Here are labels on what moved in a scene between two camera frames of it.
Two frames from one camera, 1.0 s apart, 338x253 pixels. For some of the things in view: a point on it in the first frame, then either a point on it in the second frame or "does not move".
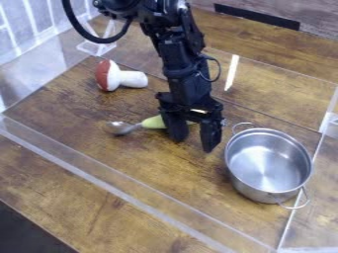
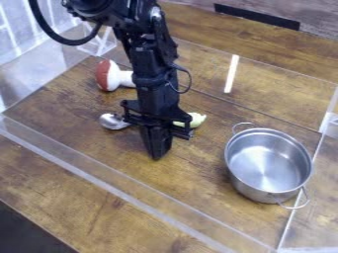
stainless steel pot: (271, 165) does not move
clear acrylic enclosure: (94, 179) does not move
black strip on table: (287, 23) does not move
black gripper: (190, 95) to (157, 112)
